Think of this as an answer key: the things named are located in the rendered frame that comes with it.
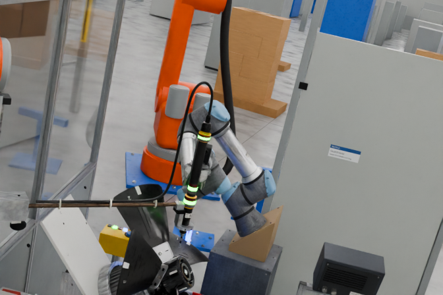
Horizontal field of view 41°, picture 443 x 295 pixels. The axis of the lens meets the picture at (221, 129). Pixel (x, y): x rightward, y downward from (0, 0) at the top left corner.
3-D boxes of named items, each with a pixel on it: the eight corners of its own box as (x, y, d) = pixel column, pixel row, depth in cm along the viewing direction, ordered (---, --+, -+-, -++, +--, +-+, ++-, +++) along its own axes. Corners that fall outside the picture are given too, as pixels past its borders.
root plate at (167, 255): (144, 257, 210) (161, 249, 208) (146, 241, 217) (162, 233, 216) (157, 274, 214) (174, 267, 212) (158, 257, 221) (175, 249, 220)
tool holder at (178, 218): (174, 232, 213) (179, 207, 210) (166, 222, 218) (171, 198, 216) (196, 231, 217) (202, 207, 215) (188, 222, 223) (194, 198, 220)
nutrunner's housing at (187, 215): (180, 235, 216) (206, 116, 204) (175, 230, 220) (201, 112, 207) (189, 235, 218) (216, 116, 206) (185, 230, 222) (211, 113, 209)
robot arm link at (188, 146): (169, 119, 277) (173, 198, 240) (188, 108, 273) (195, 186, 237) (183, 134, 283) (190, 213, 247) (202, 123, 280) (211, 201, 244)
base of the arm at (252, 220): (244, 228, 297) (235, 211, 296) (269, 216, 291) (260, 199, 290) (235, 240, 283) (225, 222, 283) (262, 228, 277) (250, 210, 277)
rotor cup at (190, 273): (144, 286, 205) (177, 272, 203) (147, 257, 218) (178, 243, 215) (166, 311, 212) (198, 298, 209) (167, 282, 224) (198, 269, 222)
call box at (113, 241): (95, 253, 260) (99, 232, 258) (103, 243, 270) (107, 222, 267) (131, 263, 260) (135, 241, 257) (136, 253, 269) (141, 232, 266)
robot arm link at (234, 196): (235, 212, 294) (221, 188, 293) (258, 200, 290) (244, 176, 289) (229, 220, 283) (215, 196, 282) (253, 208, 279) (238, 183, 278)
